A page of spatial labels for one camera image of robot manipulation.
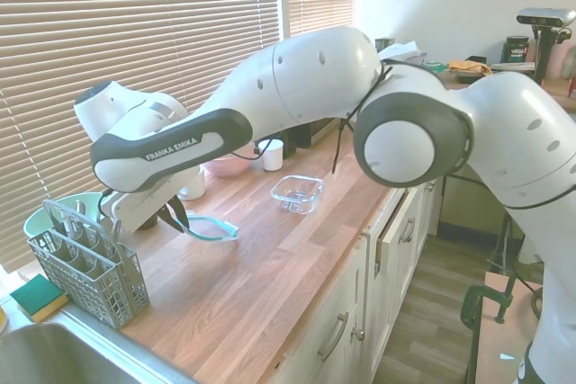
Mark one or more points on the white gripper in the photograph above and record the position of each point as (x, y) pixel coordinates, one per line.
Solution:
(135, 211)

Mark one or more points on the clear lid with teal rim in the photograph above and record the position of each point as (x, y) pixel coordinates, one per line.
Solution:
(209, 226)

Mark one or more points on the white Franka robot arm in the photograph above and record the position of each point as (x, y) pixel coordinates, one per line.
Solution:
(315, 78)

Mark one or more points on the square glass food container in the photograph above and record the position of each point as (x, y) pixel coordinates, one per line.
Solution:
(297, 193)

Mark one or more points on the round container with teal lid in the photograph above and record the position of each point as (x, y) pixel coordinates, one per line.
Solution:
(434, 65)

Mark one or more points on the wide white mug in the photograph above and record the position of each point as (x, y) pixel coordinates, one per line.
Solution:
(195, 188)

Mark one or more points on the pink bowl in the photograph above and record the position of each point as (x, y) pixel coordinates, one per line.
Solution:
(227, 168)

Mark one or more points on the grey plastic cutlery basket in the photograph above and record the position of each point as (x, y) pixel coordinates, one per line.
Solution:
(103, 294)

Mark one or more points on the tall white mug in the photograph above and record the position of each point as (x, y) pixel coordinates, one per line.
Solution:
(271, 159)

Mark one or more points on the mint green bowl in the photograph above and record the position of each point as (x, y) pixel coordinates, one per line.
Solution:
(33, 224)

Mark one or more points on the black countertop appliance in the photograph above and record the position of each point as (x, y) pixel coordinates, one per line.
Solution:
(297, 139)

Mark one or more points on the green and yellow sponge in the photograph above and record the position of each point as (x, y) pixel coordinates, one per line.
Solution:
(33, 296)

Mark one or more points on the white kitchen cabinet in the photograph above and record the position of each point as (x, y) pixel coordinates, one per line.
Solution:
(315, 312)

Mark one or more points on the stainless steel sink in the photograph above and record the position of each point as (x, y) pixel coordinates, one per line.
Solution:
(54, 357)

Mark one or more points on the wide beige window blind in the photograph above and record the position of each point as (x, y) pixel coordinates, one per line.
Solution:
(112, 42)

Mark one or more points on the yellow round object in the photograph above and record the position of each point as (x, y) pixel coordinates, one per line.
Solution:
(2, 321)

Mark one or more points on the metal cabinet knob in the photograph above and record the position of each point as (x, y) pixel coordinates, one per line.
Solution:
(430, 186)
(358, 333)

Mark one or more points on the white plastic bag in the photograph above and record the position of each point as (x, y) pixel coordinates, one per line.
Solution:
(405, 51)

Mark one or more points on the stainless steel dishwasher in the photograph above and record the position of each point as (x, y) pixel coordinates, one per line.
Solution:
(463, 208)

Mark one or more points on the green clamp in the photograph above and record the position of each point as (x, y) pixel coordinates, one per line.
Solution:
(477, 298)

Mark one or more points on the yellow cloth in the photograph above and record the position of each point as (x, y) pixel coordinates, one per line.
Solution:
(468, 67)

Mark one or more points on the plywood robot table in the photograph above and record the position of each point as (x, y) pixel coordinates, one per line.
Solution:
(508, 343)

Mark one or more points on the stack of plates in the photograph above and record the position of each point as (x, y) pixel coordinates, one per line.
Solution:
(513, 66)

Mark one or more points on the black supplement tub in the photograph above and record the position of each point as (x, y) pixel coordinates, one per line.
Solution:
(516, 49)

